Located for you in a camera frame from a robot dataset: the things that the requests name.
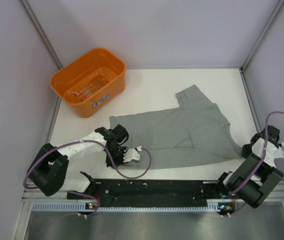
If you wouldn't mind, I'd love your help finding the left aluminium frame post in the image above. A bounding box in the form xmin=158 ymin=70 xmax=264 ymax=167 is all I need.
xmin=19 ymin=0 xmax=63 ymax=70

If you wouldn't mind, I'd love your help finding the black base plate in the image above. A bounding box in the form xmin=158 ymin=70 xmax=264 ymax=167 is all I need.
xmin=66 ymin=177 xmax=246 ymax=208

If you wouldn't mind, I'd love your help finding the aluminium frame post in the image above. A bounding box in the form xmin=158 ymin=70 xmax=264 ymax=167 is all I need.
xmin=240 ymin=0 xmax=284 ymax=72
xmin=19 ymin=0 xmax=63 ymax=70

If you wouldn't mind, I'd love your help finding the orange plastic basket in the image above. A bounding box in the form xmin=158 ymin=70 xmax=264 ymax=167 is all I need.
xmin=50 ymin=48 xmax=126 ymax=118

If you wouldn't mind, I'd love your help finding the right aluminium frame post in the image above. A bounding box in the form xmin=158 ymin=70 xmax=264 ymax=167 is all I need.
xmin=240 ymin=0 xmax=284 ymax=72

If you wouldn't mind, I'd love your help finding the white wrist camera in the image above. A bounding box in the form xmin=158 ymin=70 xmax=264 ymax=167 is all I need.
xmin=272 ymin=141 xmax=284 ymax=159
xmin=123 ymin=146 xmax=142 ymax=164

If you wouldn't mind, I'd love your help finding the grey t shirt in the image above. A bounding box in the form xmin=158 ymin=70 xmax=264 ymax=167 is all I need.
xmin=110 ymin=85 xmax=242 ymax=170

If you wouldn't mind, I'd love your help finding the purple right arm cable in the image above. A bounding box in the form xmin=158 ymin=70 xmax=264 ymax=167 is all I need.
xmin=228 ymin=111 xmax=284 ymax=218

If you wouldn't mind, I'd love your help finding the aluminium front rail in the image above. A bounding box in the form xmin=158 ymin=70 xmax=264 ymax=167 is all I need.
xmin=22 ymin=179 xmax=284 ymax=202

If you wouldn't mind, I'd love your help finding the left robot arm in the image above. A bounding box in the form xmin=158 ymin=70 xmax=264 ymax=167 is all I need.
xmin=23 ymin=124 xmax=129 ymax=198

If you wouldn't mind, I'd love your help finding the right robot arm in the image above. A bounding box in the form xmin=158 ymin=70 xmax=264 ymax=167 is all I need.
xmin=215 ymin=125 xmax=284 ymax=209

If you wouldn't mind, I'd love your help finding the grey slotted cable duct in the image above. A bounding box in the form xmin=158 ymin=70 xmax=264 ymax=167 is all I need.
xmin=32 ymin=202 xmax=221 ymax=213

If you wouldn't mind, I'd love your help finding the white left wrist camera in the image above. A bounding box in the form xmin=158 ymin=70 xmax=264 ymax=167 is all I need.
xmin=123 ymin=146 xmax=142 ymax=164

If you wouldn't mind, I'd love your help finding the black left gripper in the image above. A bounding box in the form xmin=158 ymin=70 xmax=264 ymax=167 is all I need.
xmin=105 ymin=146 xmax=129 ymax=169

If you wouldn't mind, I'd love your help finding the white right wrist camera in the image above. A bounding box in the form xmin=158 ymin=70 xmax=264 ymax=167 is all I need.
xmin=272 ymin=141 xmax=284 ymax=159

